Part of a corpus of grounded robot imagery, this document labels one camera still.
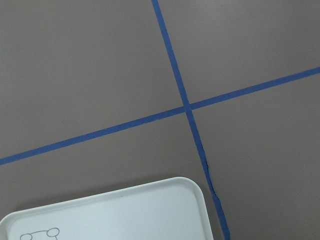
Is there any cream plastic tray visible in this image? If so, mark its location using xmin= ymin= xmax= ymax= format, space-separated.
xmin=0 ymin=177 xmax=213 ymax=240

